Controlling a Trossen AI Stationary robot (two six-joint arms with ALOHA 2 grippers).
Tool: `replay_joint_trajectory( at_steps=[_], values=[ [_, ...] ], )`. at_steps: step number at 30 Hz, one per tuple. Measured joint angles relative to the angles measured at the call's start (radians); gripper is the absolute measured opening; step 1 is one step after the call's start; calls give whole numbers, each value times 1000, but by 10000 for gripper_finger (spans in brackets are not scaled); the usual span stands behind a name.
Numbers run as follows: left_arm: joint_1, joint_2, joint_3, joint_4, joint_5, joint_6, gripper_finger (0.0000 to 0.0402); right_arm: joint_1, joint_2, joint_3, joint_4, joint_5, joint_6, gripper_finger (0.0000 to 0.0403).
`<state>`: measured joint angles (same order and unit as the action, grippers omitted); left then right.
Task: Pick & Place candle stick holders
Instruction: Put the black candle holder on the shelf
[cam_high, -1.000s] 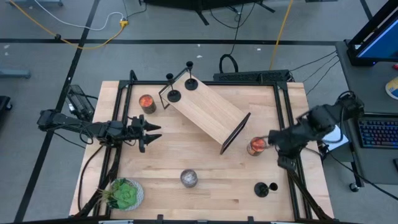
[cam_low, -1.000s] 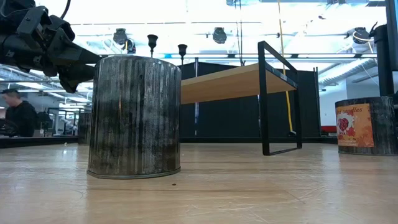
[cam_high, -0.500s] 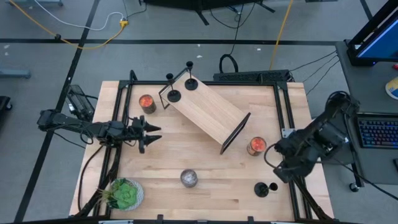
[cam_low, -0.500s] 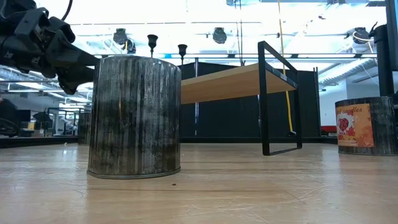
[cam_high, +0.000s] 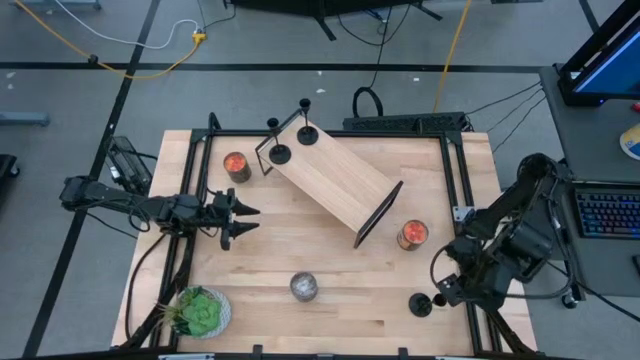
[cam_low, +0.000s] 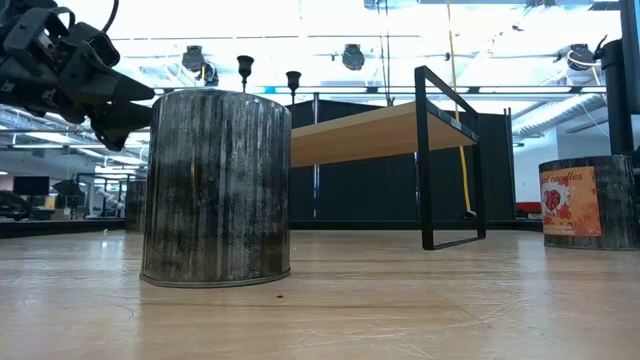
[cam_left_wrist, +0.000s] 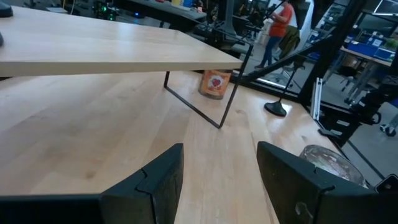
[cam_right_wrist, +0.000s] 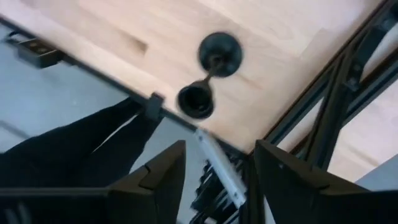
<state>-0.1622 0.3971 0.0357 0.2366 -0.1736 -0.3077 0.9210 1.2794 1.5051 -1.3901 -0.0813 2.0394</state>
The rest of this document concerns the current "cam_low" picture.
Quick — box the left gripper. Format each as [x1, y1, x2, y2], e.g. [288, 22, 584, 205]
[0, 7, 157, 153]

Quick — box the dark streaked metal candle tin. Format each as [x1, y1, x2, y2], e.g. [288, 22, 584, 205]
[138, 87, 293, 289]
[538, 154, 640, 251]

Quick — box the black metal candlestick holder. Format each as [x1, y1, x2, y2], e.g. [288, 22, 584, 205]
[285, 70, 303, 104]
[236, 54, 255, 94]

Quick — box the black desk lamp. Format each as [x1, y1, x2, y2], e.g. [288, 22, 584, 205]
[52, 178, 86, 197]

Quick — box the black round ceiling device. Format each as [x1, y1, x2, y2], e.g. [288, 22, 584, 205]
[180, 44, 206, 73]
[341, 43, 366, 72]
[566, 43, 597, 72]

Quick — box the computer monitor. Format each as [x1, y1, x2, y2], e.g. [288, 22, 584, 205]
[12, 175, 51, 197]

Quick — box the black office chair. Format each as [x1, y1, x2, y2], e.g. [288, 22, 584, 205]
[0, 190, 29, 221]

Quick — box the silver vertical pole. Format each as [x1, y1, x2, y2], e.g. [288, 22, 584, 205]
[310, 92, 321, 220]

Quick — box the black partition panel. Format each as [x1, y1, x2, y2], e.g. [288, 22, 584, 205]
[287, 98, 517, 222]

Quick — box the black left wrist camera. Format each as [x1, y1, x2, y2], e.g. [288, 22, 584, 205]
[74, 22, 121, 69]

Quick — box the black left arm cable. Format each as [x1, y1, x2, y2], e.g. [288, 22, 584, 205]
[102, 0, 120, 34]

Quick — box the black hanging cable reel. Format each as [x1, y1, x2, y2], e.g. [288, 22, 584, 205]
[197, 62, 220, 88]

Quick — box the black frame wooden shelf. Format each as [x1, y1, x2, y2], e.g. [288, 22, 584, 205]
[288, 64, 487, 251]

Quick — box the yellow hanging cable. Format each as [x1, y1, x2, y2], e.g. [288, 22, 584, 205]
[446, 0, 474, 214]

